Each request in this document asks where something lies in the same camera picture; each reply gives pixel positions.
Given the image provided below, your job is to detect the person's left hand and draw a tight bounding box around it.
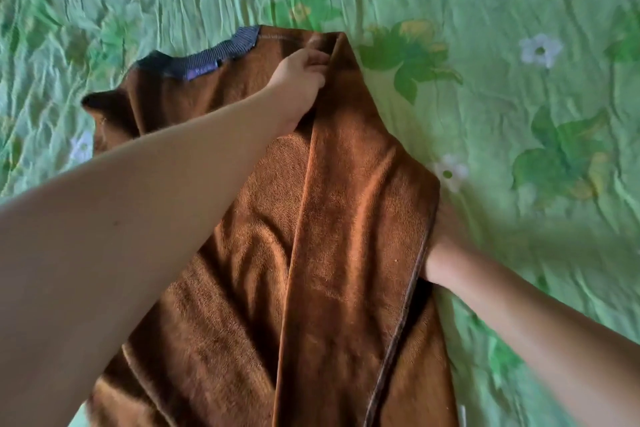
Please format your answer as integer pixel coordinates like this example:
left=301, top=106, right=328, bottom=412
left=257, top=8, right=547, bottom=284
left=265, top=47, right=332, bottom=135

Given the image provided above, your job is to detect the person's right hand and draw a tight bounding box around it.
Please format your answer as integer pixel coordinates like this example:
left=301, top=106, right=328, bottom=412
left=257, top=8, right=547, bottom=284
left=422, top=199, right=476, bottom=292

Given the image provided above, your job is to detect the brown fleece garment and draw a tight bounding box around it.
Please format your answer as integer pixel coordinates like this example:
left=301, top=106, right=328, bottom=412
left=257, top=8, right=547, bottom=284
left=81, top=25, right=460, bottom=427

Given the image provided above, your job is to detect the person's left forearm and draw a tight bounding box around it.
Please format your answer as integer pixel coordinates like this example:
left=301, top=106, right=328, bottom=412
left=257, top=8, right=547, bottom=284
left=0, top=86, right=301, bottom=427

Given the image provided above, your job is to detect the person's right forearm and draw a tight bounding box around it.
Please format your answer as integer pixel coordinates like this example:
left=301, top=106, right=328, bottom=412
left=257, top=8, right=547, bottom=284
left=435, top=246, right=640, bottom=427

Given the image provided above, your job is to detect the green floral bedsheet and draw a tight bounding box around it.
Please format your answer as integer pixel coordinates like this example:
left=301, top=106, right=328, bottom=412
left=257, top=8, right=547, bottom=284
left=0, top=0, right=640, bottom=427

